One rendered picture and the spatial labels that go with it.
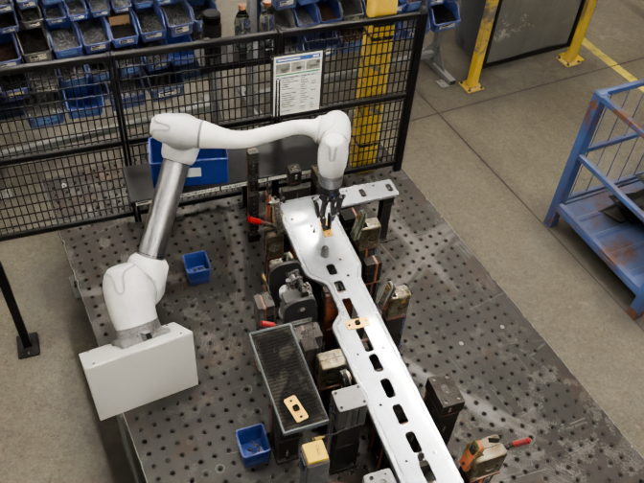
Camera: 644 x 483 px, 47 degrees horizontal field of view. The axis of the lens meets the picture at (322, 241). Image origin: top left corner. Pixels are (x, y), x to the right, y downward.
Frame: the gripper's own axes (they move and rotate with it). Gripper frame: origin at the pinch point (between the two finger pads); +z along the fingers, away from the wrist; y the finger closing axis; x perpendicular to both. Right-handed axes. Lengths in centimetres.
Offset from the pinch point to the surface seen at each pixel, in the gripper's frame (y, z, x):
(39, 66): 91, -50, -55
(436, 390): -9, 1, 81
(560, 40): -263, 83, -207
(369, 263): -10.1, 5.1, 20.6
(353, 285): 0.1, 4.1, 29.8
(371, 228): -15.4, 0.1, 8.2
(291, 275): 25.3, -13.4, 33.2
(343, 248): -2.9, 4.1, 11.7
